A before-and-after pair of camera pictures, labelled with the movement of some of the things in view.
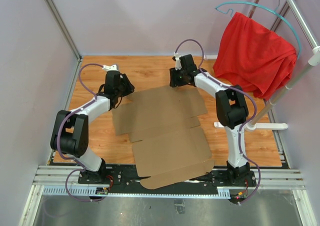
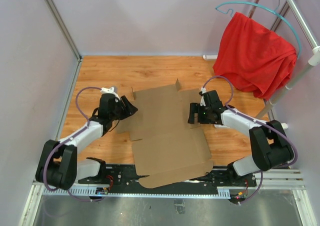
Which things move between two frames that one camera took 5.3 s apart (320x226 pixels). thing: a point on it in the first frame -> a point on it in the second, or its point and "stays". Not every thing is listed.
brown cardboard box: x=167 y=148 stays
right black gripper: x=173 y=82 -> x=195 y=108
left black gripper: x=130 y=88 -> x=130 y=109
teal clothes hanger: x=263 y=7 stays
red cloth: x=253 y=58 stays
